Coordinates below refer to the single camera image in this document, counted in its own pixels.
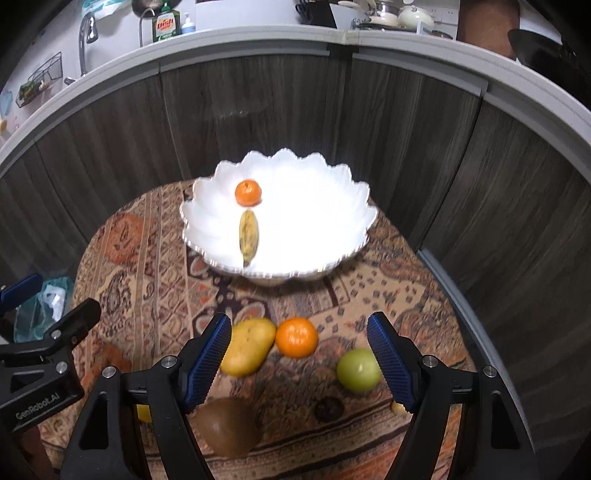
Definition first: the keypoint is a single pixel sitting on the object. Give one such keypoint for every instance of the large tangerine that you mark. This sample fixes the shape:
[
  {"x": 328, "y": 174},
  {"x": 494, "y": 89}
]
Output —
[{"x": 297, "y": 338}]

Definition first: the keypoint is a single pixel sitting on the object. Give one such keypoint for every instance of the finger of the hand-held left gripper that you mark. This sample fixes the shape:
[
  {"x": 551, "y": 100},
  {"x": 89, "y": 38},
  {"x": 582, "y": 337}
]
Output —
[
  {"x": 76, "y": 323},
  {"x": 21, "y": 288}
]

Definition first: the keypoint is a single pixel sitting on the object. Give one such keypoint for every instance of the white scalloped bowl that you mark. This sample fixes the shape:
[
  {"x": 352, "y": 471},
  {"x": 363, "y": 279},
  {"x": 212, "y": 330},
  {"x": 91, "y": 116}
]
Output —
[{"x": 304, "y": 217}]

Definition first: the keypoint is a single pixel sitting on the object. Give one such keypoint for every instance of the black wok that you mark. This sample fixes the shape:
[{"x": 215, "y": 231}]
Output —
[{"x": 545, "y": 53}]

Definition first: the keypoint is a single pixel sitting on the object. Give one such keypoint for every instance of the teal plastic bag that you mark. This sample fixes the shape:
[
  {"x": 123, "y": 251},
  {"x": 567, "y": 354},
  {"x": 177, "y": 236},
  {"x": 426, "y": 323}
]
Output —
[{"x": 27, "y": 318}]

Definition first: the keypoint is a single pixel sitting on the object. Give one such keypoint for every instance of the patterned tablecloth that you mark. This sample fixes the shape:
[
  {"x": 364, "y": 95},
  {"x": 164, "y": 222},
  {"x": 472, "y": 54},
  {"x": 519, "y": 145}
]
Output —
[{"x": 300, "y": 302}]

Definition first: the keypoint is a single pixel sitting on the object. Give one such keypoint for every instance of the yellow banana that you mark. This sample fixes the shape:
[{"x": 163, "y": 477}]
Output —
[{"x": 248, "y": 235}]

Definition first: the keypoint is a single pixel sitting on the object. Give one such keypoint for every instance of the small yellow fruit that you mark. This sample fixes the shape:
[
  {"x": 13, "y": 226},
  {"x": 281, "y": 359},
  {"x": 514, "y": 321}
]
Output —
[{"x": 398, "y": 408}]

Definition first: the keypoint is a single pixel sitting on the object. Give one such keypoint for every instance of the white pump bottle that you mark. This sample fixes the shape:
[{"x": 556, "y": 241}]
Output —
[{"x": 188, "y": 25}]

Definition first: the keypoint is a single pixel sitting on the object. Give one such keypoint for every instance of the chrome faucet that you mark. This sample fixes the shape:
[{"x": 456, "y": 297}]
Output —
[{"x": 87, "y": 32}]

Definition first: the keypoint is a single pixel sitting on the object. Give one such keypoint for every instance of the small tangerine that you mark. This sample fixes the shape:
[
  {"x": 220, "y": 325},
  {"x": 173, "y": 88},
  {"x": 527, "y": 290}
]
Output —
[{"x": 248, "y": 193}]

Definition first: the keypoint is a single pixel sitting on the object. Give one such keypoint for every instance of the grey kitchen counter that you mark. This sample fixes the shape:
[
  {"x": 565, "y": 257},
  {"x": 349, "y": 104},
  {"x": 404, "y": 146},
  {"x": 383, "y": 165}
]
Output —
[{"x": 277, "y": 41}]

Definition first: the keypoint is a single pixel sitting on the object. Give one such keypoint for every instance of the green dish soap bottle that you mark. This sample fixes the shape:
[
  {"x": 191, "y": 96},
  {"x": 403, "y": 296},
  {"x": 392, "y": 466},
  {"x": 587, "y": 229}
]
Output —
[{"x": 165, "y": 26}]

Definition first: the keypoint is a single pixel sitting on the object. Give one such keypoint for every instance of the dark wood cabinet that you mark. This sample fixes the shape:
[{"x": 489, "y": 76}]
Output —
[{"x": 277, "y": 106}]

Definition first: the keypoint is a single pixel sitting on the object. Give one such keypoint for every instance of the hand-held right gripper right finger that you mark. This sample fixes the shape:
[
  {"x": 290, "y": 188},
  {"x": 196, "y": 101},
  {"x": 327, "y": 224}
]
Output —
[{"x": 390, "y": 360}]

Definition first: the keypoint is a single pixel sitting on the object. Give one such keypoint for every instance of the green apple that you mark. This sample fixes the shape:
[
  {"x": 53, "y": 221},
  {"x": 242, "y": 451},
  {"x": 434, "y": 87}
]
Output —
[{"x": 356, "y": 371}]

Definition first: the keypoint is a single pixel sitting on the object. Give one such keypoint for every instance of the brown wooden board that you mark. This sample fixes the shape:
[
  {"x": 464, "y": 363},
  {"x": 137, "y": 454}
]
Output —
[{"x": 485, "y": 25}]

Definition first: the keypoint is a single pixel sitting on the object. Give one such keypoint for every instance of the small dark fruit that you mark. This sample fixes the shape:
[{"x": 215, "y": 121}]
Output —
[{"x": 329, "y": 409}]

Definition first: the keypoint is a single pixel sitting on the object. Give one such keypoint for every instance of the brown kiwi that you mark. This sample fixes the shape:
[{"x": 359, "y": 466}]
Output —
[{"x": 228, "y": 429}]

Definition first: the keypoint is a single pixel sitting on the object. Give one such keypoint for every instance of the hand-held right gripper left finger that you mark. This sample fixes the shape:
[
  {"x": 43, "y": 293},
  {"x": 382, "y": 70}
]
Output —
[{"x": 207, "y": 364}]

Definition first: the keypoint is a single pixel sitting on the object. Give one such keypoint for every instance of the white cooking pot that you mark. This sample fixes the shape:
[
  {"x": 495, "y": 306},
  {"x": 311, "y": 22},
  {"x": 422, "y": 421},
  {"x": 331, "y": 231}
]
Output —
[{"x": 415, "y": 17}]

